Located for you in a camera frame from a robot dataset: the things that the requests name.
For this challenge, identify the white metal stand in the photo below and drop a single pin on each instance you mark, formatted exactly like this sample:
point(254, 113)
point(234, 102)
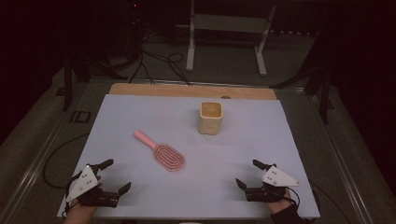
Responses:
point(229, 23)

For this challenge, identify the black tripod stand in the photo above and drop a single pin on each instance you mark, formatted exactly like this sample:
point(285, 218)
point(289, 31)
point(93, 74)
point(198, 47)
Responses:
point(67, 84)
point(325, 93)

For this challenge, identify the aluminium floor rail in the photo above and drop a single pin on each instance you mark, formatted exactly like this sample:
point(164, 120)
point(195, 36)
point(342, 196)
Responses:
point(34, 165)
point(342, 168)

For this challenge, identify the light blue table mat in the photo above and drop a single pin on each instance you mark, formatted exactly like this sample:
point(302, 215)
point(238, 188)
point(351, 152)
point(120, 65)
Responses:
point(193, 174)

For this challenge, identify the wooden table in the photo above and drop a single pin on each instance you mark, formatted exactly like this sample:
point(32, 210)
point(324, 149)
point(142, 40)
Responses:
point(174, 90)

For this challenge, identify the person's right hand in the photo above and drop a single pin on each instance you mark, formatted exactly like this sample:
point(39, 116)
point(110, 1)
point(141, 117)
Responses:
point(279, 206)

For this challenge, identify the pink hairbrush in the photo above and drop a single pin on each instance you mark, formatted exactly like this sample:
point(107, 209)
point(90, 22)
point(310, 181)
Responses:
point(163, 154)

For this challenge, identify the black rectangular floor frame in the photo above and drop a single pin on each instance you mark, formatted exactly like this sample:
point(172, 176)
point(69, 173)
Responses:
point(80, 116)

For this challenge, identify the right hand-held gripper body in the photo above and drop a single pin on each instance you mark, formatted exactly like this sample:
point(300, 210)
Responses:
point(277, 179)

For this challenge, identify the person's left hand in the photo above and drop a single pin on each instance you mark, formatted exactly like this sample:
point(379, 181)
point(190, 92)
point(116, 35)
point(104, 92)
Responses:
point(80, 214)

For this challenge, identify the beige square cup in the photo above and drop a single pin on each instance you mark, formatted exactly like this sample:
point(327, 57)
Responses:
point(211, 123)

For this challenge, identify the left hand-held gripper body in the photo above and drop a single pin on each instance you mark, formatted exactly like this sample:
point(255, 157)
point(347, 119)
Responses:
point(83, 183)

